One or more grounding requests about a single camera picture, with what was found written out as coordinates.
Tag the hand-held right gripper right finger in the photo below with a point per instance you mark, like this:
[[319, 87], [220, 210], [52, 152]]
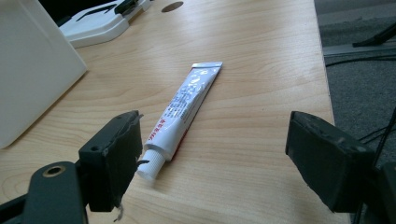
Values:
[[327, 161]]

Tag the black stand leg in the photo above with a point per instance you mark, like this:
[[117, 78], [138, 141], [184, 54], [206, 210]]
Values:
[[375, 39]]

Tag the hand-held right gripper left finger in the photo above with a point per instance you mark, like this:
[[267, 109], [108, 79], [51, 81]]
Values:
[[110, 161]]

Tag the white and black device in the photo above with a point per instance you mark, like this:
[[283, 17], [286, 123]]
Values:
[[99, 21]]

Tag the white tube with cap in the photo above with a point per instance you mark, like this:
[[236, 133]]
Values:
[[182, 113]]

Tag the white box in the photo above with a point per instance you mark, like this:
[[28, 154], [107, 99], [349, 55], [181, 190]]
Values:
[[29, 65]]

